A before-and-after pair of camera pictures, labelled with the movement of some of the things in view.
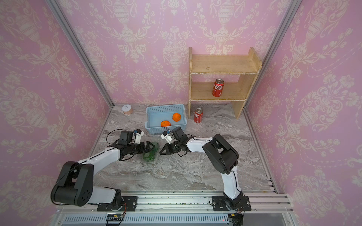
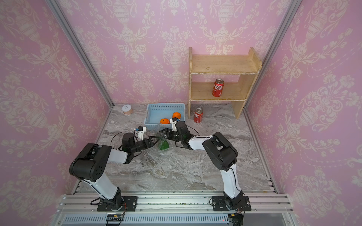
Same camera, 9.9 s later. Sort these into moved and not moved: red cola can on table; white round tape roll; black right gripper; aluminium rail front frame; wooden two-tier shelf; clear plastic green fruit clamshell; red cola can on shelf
Moved: black right gripper; clear plastic green fruit clamshell
Not moved: aluminium rail front frame; white round tape roll; red cola can on shelf; wooden two-tier shelf; red cola can on table
